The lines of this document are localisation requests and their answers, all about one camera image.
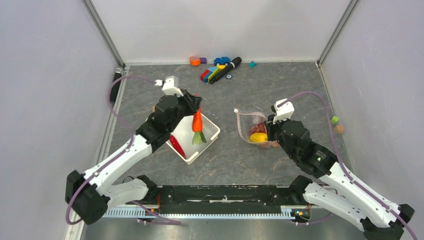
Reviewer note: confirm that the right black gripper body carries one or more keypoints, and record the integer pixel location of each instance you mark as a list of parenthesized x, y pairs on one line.
[(274, 133)]

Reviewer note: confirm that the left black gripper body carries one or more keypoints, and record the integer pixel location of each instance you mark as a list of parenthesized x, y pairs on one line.
[(186, 106)]

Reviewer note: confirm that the purple toy grape bunch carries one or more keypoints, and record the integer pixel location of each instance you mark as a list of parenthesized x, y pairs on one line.
[(259, 128)]

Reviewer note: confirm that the yellow toy fruit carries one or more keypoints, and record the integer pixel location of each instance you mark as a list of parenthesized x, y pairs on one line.
[(258, 137)]

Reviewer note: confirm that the clear zip top bag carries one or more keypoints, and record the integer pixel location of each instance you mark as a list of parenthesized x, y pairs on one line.
[(246, 119)]

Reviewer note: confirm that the orange toy carrot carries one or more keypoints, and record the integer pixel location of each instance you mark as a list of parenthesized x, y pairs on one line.
[(197, 128)]

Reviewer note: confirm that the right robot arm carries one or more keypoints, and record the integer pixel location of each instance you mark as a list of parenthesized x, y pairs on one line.
[(374, 215)]

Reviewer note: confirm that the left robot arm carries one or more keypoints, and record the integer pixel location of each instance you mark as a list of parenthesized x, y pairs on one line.
[(91, 193)]

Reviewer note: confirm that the white perforated plastic basket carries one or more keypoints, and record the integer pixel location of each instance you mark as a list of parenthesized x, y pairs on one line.
[(184, 134)]

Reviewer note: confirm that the multicolour toy block stack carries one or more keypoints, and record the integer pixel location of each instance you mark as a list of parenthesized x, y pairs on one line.
[(210, 73)]

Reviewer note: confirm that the red toy chili pepper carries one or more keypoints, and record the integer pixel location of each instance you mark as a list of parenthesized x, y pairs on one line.
[(175, 144)]

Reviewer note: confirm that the green toy cube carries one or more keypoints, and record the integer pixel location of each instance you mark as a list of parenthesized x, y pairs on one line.
[(335, 119)]

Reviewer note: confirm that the brown toy ball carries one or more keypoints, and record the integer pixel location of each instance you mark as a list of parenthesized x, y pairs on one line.
[(339, 129)]

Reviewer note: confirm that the blue toy car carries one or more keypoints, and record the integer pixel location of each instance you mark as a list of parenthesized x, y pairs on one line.
[(222, 61)]

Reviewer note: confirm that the black microphone on table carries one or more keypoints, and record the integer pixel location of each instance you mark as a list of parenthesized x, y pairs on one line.
[(232, 65)]

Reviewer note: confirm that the teal toy block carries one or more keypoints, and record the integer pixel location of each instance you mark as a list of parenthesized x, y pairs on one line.
[(252, 64)]

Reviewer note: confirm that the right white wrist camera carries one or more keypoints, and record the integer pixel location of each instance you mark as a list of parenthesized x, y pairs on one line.
[(282, 110)]

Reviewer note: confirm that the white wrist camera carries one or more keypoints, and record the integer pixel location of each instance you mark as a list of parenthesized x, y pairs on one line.
[(282, 110), (169, 86)]

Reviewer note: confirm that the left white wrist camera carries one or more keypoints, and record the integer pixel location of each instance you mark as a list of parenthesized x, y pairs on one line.
[(169, 86)]

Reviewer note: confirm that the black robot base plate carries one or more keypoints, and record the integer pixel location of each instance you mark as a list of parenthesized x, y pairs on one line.
[(220, 199)]

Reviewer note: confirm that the black microphone by wall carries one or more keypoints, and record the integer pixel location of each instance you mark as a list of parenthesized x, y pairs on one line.
[(118, 73)]

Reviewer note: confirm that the white slotted cable duct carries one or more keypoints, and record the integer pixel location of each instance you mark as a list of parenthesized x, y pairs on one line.
[(139, 213)]

